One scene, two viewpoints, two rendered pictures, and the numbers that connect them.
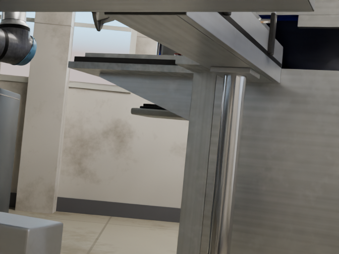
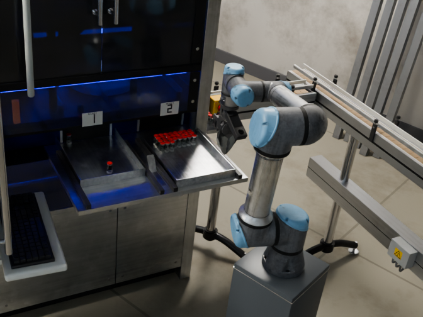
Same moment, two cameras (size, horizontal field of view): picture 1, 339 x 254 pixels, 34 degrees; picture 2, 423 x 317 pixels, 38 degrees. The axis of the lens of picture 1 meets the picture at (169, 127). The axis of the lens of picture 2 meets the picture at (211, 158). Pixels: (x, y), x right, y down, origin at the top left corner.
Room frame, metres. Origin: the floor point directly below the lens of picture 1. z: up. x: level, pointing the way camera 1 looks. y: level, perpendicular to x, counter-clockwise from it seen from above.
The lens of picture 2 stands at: (3.37, 1.45, 2.20)
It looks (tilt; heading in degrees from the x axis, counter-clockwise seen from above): 31 degrees down; 217
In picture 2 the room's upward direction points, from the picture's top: 7 degrees clockwise
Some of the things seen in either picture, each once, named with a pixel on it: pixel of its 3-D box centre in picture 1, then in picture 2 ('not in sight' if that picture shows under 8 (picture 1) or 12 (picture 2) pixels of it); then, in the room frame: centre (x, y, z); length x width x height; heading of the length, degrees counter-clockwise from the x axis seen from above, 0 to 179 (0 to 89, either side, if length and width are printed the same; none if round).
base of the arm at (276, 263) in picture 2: not in sight; (284, 252); (1.84, 0.67, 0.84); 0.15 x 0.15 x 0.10
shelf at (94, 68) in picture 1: (184, 83); (145, 163); (1.84, -0.04, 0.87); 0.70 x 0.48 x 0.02; 158
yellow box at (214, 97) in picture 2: not in sight; (217, 104); (1.38, -0.05, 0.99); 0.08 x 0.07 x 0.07; 68
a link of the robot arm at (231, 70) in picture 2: not in sight; (233, 80); (1.70, 0.24, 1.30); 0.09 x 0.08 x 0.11; 54
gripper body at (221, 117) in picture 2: not in sight; (226, 117); (1.69, 0.23, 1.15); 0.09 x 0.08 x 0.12; 68
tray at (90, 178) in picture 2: not in sight; (99, 155); (1.97, -0.17, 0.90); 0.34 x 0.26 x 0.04; 68
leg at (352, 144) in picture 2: not in sight; (340, 194); (0.80, 0.38, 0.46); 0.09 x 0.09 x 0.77; 68
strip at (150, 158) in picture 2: not in sight; (156, 170); (1.89, 0.07, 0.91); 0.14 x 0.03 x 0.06; 67
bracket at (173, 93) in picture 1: (150, 98); not in sight; (1.62, 0.07, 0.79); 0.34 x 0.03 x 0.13; 68
